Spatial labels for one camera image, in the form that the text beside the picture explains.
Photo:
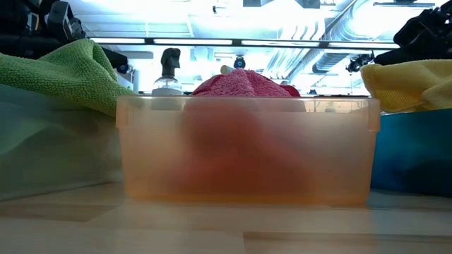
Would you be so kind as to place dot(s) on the orange translucent plastic basket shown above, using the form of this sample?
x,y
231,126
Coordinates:
x,y
335,158

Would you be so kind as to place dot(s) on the all purpose cleaner spray bottle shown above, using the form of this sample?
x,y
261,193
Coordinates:
x,y
170,58

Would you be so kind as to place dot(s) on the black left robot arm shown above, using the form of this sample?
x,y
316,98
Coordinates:
x,y
21,44

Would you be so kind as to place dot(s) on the blue plastic basket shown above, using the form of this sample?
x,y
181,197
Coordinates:
x,y
413,151

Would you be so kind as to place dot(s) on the pink microfiber towel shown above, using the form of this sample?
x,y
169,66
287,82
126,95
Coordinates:
x,y
240,155
243,84

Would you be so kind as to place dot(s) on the green microfiber towel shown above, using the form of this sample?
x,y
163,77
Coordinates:
x,y
63,74

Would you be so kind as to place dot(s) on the black background robot arm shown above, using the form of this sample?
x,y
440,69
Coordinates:
x,y
360,62

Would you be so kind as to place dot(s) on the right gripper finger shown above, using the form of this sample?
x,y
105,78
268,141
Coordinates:
x,y
416,56

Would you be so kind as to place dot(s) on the clear plastic basket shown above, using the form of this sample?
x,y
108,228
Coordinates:
x,y
53,169

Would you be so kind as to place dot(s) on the yellow microfiber towel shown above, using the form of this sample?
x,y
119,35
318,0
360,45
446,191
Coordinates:
x,y
399,84

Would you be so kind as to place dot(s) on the round black background device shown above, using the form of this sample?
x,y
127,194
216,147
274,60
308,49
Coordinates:
x,y
239,63

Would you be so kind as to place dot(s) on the black aluminium table frame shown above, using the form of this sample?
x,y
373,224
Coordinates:
x,y
237,42

